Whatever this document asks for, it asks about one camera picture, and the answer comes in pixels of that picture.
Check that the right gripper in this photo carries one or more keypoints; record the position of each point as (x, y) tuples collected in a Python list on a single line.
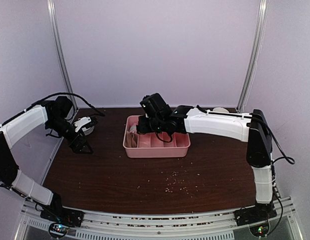
[(143, 128)]

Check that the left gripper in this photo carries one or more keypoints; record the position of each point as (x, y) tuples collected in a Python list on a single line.
[(75, 148)]

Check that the pink divided organizer tray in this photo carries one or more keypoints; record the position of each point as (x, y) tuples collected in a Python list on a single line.
[(151, 145)]

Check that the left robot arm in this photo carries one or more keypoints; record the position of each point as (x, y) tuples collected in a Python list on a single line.
[(53, 115)]

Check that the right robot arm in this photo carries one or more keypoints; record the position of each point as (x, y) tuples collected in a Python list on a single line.
[(251, 128)]

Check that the rolled socks in tray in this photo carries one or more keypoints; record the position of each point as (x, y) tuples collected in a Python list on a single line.
[(132, 137)]

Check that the white scalloped bowl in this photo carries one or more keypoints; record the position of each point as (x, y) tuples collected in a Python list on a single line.
[(88, 130)]

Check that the white and teal bowl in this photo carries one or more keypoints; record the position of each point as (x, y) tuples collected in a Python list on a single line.
[(220, 110)]

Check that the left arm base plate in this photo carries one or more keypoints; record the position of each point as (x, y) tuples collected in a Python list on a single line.
[(62, 223)]

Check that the aluminium front rail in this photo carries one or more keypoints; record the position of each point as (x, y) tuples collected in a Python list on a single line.
[(213, 225)]

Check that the right aluminium frame post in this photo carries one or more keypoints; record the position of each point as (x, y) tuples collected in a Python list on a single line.
[(256, 47)]

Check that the aluminium frame post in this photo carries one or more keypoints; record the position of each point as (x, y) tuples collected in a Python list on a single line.
[(58, 44), (256, 47)]

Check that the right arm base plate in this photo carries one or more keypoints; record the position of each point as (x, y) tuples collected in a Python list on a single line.
[(256, 218)]

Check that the left aluminium frame post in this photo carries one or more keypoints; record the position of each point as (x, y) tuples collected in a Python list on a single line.
[(58, 44)]

